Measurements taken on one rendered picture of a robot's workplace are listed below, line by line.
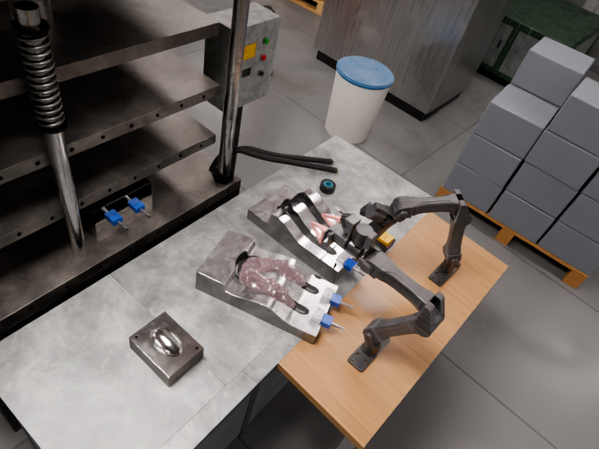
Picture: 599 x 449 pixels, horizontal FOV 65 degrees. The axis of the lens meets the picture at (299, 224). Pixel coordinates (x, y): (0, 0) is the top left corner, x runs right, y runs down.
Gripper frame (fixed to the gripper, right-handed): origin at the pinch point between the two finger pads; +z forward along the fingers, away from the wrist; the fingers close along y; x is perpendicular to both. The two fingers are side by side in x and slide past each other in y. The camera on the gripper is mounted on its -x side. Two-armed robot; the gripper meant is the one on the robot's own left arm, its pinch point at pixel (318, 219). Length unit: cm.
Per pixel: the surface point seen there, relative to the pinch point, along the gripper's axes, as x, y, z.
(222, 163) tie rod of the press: 27, -17, 67
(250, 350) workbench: 40, 34, -8
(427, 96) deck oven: 88, -292, 90
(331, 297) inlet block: 31.7, -1.2, -14.5
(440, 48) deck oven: 44, -292, 96
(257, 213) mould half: 32, -11, 37
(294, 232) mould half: 28.8, -12.5, 16.3
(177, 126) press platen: 13, -5, 85
